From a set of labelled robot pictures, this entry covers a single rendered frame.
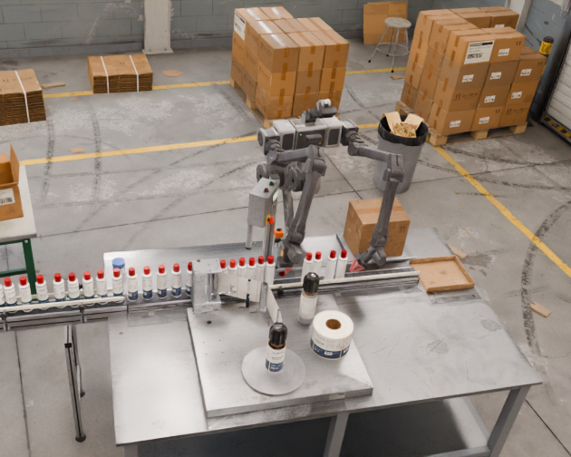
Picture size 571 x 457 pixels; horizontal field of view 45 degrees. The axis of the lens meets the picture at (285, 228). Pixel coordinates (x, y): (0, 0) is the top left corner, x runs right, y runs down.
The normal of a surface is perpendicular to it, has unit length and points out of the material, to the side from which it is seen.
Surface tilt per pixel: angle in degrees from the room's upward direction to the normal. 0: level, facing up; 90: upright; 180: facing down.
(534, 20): 90
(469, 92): 87
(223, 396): 0
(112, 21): 90
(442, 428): 0
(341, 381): 0
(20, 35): 90
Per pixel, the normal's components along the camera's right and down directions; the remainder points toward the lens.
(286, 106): 0.42, 0.57
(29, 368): 0.10, -0.80
